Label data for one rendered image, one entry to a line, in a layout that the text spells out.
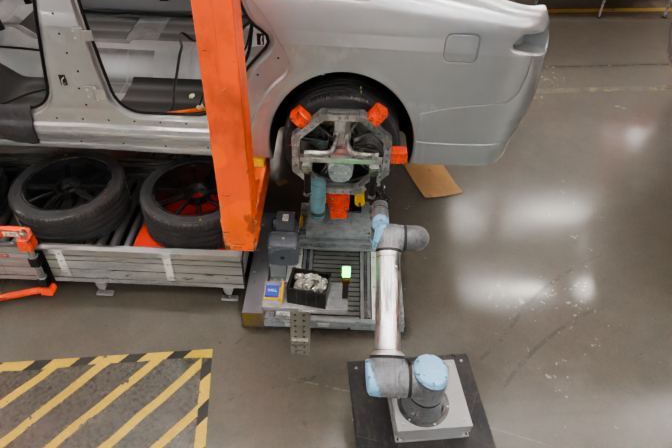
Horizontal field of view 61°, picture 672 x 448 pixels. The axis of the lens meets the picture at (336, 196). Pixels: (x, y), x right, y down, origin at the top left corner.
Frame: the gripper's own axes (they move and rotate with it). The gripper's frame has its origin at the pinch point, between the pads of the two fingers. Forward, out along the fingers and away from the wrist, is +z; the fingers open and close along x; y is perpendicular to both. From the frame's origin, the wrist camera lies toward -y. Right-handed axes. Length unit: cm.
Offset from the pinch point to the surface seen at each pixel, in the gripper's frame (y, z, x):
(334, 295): -2, -71, -28
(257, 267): -13, -26, -85
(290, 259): -11, -35, -57
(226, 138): -94, -50, -8
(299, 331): 2, -77, -58
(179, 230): -66, -31, -90
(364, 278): 37, -27, -42
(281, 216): -24, -12, -53
